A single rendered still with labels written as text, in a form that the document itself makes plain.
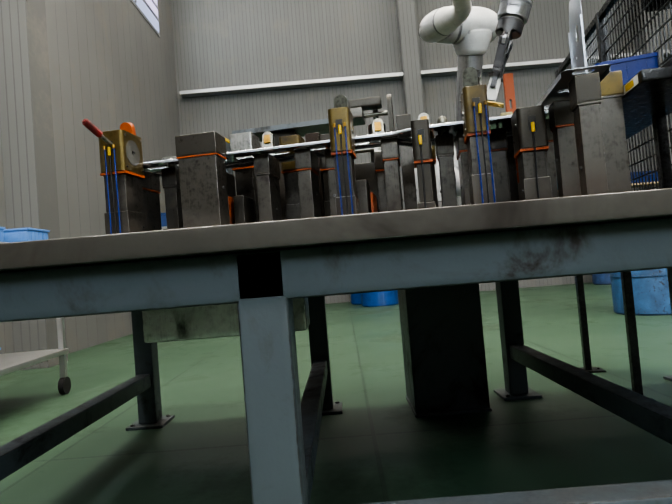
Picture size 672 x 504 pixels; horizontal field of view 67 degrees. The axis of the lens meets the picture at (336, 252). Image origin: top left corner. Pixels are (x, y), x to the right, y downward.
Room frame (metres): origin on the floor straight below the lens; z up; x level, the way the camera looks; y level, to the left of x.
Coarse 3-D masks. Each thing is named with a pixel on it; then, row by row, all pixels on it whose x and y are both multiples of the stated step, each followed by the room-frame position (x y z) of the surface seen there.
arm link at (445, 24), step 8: (456, 0) 1.64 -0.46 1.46; (464, 0) 1.64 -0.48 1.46; (440, 8) 1.88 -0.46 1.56; (448, 8) 1.82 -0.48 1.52; (456, 8) 1.70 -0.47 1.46; (464, 8) 1.69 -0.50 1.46; (440, 16) 1.85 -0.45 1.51; (448, 16) 1.81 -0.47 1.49; (456, 16) 1.76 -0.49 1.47; (464, 16) 1.75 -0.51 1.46; (440, 24) 1.86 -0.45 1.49; (448, 24) 1.84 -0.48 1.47; (456, 24) 1.82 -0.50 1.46; (440, 32) 1.90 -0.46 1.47; (448, 32) 1.89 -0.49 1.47
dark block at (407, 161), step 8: (400, 120) 1.71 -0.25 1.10; (408, 120) 1.71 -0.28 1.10; (400, 128) 1.71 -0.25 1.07; (400, 152) 1.72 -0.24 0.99; (408, 152) 1.71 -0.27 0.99; (408, 160) 1.71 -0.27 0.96; (408, 168) 1.71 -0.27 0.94; (408, 176) 1.71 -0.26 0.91; (408, 184) 1.71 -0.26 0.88; (408, 192) 1.71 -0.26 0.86; (408, 200) 1.71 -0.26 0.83; (416, 200) 1.71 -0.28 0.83; (408, 208) 1.71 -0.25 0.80; (416, 208) 1.71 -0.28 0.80
